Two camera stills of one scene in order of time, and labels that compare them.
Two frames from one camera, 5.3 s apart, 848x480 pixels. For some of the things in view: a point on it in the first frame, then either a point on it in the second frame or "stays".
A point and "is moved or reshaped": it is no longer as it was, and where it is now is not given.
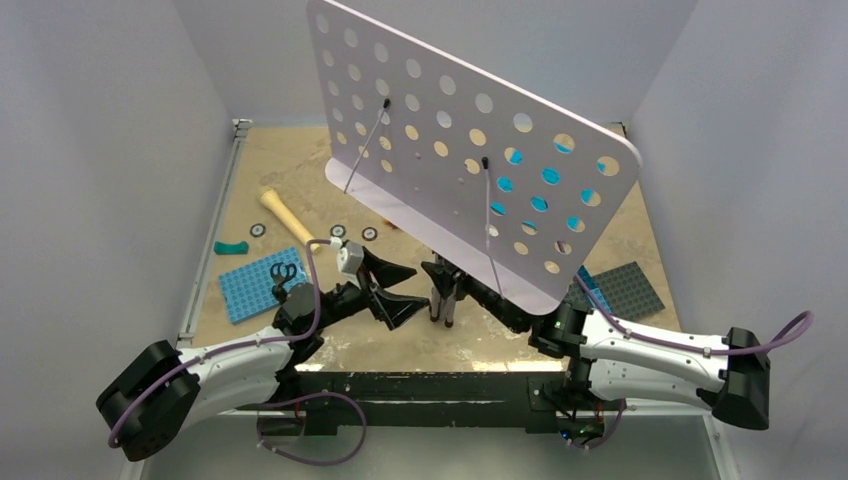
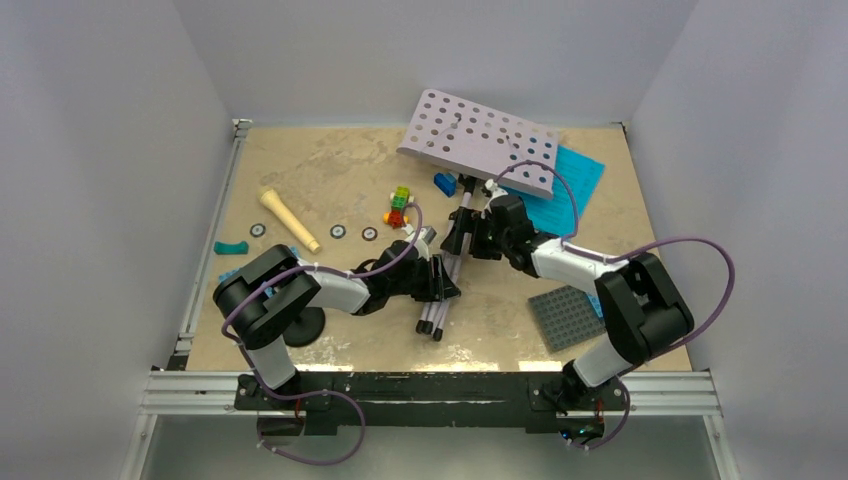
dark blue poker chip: (257, 230) stays
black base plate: (325, 397) stays
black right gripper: (443, 275) to (471, 221)
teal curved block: (221, 248) stays
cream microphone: (272, 200) stays
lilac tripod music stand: (474, 180) is moved or reshaped
